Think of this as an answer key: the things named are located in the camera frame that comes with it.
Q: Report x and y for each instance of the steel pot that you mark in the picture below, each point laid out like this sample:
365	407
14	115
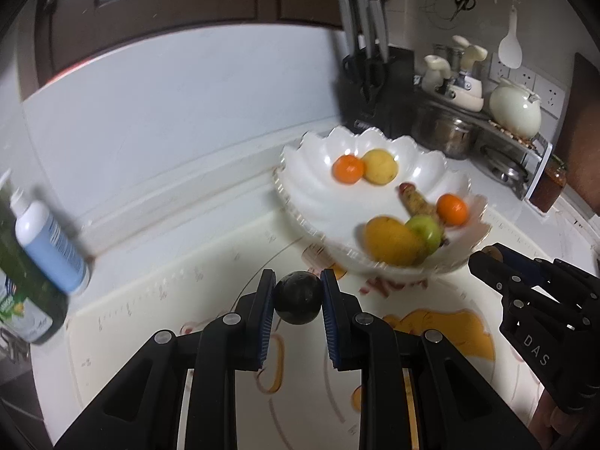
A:
443	131

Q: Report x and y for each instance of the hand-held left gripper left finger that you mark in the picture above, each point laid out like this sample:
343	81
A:
265	323

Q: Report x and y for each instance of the red sauce jar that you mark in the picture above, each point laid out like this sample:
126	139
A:
548	183

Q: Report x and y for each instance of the yellow lemon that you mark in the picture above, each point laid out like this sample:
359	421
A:
380	165

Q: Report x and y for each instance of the white wall sockets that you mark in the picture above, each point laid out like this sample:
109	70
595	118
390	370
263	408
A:
548	91

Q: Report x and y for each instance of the metal kitchen rack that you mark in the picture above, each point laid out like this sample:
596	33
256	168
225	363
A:
534	159

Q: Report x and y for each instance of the dark grape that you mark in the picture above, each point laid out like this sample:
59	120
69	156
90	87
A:
298	297

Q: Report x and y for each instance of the white teapot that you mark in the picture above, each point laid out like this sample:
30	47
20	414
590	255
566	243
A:
515	108

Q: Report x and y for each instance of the person's right hand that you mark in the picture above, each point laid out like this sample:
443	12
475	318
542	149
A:
555	424

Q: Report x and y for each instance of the yellow mango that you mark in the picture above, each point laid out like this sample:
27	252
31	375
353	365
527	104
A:
391	241

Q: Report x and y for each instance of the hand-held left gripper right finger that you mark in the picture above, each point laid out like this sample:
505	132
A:
330	323

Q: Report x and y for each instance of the white hanging spoon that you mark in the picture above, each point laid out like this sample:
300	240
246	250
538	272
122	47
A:
511	49

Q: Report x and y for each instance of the dark wooden cabinet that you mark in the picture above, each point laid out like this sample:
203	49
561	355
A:
187	0

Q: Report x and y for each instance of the small brown kiwi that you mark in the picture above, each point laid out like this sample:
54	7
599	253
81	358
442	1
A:
419	204

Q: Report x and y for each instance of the red date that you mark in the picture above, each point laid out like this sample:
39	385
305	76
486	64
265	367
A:
404	188

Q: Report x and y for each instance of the orange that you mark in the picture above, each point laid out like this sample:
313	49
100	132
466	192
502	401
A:
348	168
452	209

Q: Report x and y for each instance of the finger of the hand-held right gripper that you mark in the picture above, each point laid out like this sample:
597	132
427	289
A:
529	265
492	272

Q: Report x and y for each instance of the white scalloped bowl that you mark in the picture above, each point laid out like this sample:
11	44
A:
318	197

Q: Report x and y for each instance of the green detergent bottle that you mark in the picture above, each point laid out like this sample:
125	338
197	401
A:
23	290

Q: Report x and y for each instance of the brown wooden cutting board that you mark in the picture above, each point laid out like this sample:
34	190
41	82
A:
583	140

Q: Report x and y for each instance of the bear print mat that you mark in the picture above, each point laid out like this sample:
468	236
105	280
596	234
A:
140	300

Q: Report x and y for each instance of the black knife block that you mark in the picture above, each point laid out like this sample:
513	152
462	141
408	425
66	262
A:
393	98

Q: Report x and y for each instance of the black hanging scissors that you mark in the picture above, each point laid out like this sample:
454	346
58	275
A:
463	2

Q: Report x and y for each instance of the white blue pump bottle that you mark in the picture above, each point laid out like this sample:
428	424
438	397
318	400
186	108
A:
51	243

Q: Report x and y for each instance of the green apple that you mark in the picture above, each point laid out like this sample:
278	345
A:
426	232

